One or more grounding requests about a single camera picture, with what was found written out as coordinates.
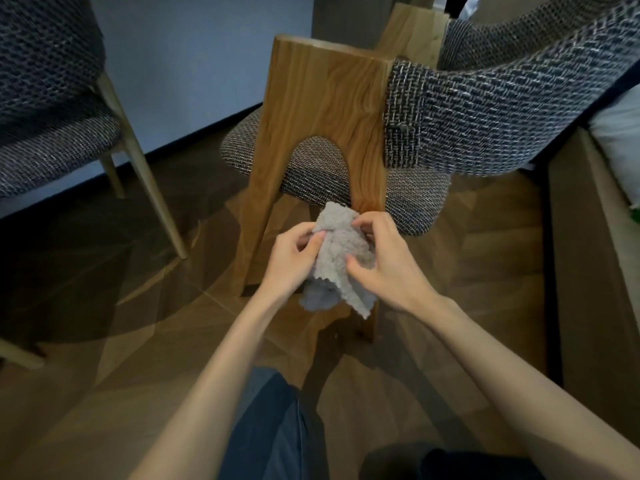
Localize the wooden chair with tweed upholstery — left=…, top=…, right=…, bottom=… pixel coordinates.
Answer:
left=220, top=0, right=640, bottom=344

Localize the person's blue jeans leg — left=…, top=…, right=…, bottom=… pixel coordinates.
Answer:
left=220, top=366, right=321, bottom=480

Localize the person's left hand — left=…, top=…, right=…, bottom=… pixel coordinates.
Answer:
left=258, top=222, right=327, bottom=301

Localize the person's right forearm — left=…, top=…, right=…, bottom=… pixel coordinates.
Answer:
left=429, top=296, right=640, bottom=480

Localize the person's right hand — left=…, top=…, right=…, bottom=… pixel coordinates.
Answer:
left=346, top=211, right=450, bottom=315

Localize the grey cleaning cloth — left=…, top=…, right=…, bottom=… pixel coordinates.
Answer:
left=298, top=202, right=377, bottom=319

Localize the light wood tweed chair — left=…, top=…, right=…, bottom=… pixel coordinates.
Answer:
left=0, top=0, right=190, bottom=371

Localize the white cushion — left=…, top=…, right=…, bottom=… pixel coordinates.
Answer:
left=588, top=97, right=640, bottom=208

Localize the person's left forearm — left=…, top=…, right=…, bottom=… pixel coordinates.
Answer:
left=131, top=282, right=291, bottom=480

